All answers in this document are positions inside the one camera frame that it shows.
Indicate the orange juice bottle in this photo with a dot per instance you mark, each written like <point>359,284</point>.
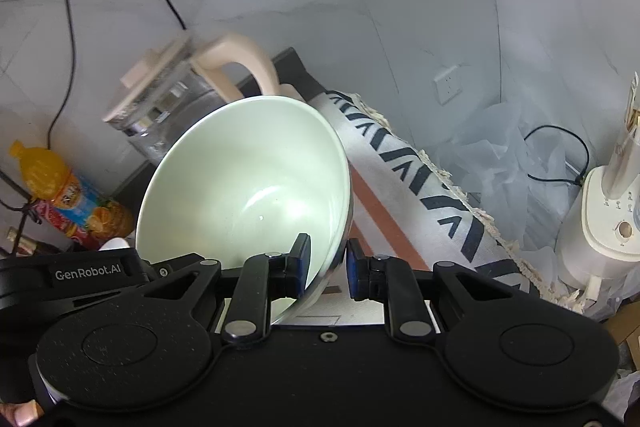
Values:
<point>49,178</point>

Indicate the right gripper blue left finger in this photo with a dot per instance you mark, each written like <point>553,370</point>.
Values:
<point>264,278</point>

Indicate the pale green bowl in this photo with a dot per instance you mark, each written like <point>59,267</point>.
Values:
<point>245,180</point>

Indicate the white chopstick holder appliance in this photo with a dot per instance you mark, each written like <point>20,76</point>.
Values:
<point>599,237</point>

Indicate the glass electric kettle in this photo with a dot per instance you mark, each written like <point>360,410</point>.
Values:
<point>171,89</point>

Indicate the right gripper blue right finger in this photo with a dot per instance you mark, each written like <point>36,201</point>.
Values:
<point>391,282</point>

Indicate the patterned fringed table cloth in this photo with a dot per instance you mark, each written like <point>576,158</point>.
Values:
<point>405,206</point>

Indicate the upper red soda can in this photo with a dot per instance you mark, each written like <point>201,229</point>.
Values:
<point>73,231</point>

